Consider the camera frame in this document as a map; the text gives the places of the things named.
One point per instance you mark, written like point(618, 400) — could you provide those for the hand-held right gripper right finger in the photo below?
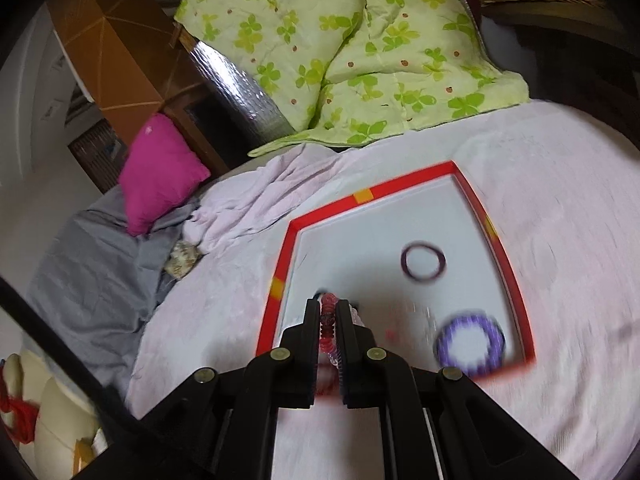
point(344, 355)

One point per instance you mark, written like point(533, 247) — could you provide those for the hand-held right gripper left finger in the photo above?
point(315, 355)

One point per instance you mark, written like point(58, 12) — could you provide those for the red shallow box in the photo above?
point(286, 260)

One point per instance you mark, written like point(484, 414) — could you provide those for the pale pink blanket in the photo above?
point(225, 285)

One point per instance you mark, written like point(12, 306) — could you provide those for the small floral cloth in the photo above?
point(182, 260)

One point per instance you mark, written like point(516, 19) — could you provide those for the grey bed sheet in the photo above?
point(90, 285)

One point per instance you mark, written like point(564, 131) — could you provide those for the magenta pillow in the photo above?
point(155, 175)

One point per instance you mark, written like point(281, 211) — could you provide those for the cream plush toy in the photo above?
point(55, 410)

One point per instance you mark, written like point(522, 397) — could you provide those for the silver foil mat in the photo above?
point(240, 95)

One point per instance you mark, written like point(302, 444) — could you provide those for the dark wicker drawer unit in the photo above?
point(100, 155)

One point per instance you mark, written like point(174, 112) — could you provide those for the red yarn bundle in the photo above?
point(17, 410)

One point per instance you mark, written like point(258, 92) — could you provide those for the green floral quilt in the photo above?
point(350, 35)

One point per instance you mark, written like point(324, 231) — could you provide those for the orange wooden cabinet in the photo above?
point(115, 35)

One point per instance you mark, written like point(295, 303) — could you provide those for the wooden bed frame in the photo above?
point(195, 130)

